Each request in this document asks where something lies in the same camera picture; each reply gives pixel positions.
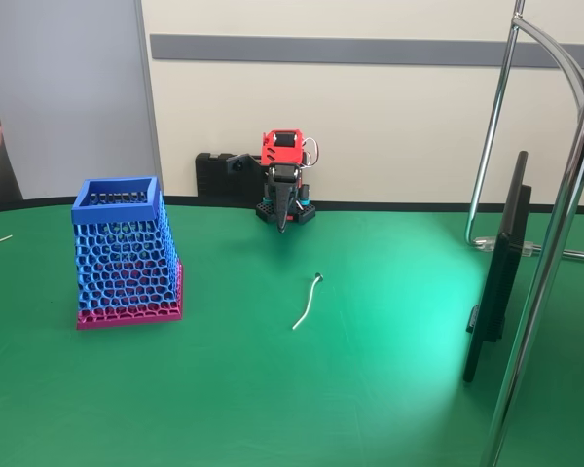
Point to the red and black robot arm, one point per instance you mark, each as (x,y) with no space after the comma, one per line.
(282,146)

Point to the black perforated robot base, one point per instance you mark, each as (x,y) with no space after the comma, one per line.
(305,213)

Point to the blue and pink mesh basket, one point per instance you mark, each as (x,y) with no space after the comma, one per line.
(126,253)

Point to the black plastic tool case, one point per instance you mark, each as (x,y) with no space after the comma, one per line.
(214,177)

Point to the green table cloth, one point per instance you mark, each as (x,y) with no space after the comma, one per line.
(272,379)

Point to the clear plastic clip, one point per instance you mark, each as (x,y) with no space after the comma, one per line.
(486,243)

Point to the black flat monitor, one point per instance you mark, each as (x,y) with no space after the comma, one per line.
(501,272)

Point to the chrome stand pole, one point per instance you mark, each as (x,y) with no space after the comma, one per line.
(550,272)

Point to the dark chair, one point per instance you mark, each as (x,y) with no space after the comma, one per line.
(0,170)

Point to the grey wall rail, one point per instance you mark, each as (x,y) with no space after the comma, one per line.
(370,51)

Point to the curved chrome tube frame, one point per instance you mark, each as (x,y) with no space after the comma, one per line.
(489,126)

